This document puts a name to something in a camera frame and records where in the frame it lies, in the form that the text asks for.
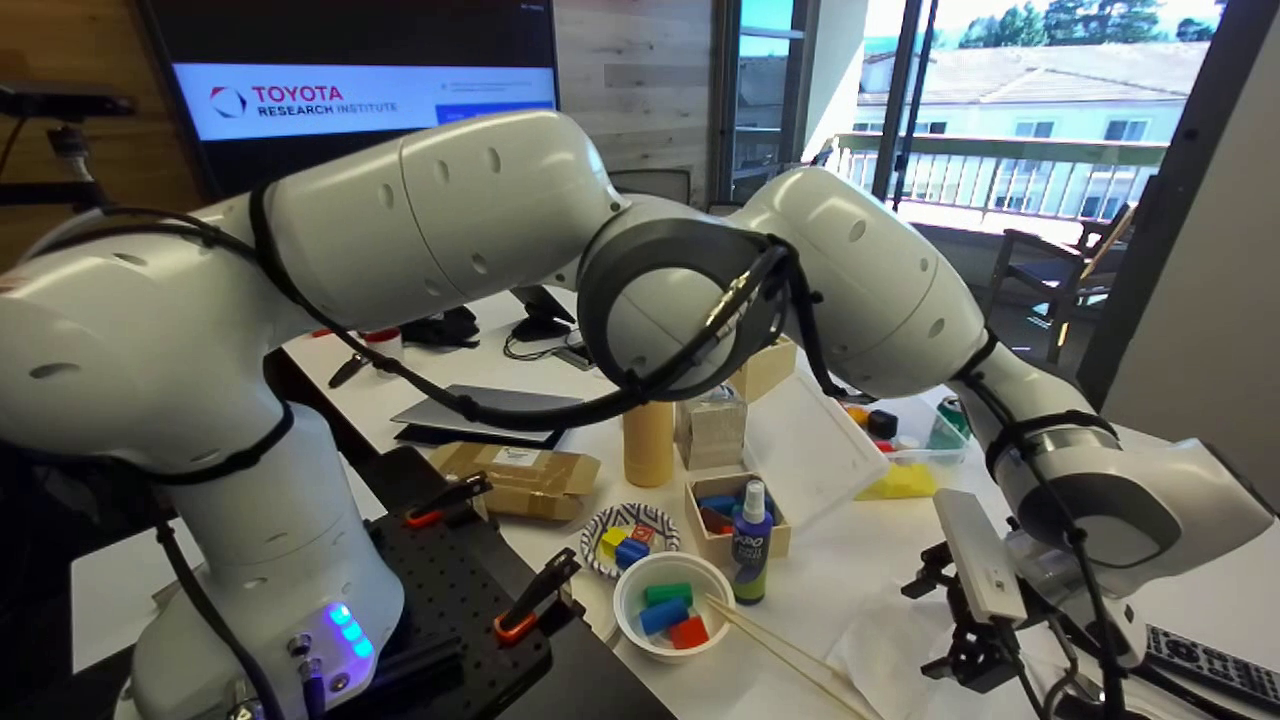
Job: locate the blue toy block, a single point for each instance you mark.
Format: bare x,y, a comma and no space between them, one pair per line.
663,617
723,504
632,553

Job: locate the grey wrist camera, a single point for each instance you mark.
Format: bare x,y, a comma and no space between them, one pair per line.
983,563

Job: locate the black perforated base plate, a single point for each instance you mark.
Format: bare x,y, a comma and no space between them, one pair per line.
454,586

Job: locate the small blue spray bottle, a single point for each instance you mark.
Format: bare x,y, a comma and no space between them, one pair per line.
749,553

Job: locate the white rectangular tray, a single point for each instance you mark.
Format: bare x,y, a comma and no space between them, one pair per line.
822,454

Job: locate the wooden block tray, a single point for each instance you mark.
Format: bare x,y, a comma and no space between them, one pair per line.
714,547

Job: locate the red toy block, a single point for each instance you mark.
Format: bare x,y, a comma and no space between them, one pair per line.
688,635

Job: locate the black pouch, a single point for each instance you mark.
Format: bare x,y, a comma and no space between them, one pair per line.
440,324

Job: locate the clear glass jar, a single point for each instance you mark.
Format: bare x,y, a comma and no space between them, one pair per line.
708,428

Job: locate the wall television screen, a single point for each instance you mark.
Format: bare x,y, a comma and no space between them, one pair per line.
363,82

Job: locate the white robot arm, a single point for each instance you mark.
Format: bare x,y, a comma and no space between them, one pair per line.
440,213

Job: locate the wooden chopstick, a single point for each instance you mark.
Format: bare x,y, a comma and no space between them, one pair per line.
785,665
802,652

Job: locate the wooden shape sorter box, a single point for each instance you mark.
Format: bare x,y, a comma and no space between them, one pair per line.
766,367

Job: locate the black tablet stand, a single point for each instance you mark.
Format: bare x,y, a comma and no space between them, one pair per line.
547,316

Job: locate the yellow flat object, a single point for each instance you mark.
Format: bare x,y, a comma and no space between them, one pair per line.
902,481

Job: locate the brown cardboard box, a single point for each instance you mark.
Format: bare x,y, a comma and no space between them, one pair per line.
523,481

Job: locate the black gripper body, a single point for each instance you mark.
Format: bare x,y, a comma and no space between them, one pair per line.
1001,641

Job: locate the black remote control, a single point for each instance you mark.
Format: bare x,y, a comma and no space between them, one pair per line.
1214,665

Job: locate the green toy block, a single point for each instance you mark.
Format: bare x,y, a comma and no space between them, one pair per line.
666,592

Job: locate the black clamp orange tips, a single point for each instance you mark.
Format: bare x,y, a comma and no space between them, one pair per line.
539,603
447,503

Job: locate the black marker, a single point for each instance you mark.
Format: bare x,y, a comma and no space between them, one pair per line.
351,371

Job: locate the white bowl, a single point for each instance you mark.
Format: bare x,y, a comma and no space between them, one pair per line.
666,647

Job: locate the yellow toy block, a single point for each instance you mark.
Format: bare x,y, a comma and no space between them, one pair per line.
615,543

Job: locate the dark patio chair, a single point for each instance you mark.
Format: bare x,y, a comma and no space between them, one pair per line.
1046,282

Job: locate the patterned round plate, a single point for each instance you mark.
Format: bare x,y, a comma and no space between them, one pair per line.
607,564

